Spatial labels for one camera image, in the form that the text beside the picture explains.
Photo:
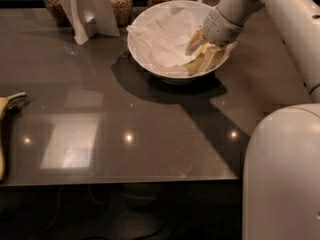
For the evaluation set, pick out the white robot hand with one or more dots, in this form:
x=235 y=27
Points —
x=220 y=28

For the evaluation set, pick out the yellow banana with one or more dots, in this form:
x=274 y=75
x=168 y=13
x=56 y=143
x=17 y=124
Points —
x=4 y=105
x=197 y=65

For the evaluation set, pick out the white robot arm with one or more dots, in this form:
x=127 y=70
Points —
x=281 y=176

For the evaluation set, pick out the white ceramic bowl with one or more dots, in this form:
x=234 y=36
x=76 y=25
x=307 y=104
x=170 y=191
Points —
x=181 y=73

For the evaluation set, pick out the white crumpled paper liner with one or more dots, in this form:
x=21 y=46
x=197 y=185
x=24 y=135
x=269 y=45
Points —
x=163 y=37

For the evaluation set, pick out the glass jar with light grains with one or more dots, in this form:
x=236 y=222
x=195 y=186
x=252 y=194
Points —
x=122 y=10

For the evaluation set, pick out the white folded card stand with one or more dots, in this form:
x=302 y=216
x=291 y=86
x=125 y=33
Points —
x=90 y=17

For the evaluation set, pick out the glass jar with brown nuts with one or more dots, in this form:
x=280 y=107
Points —
x=56 y=11

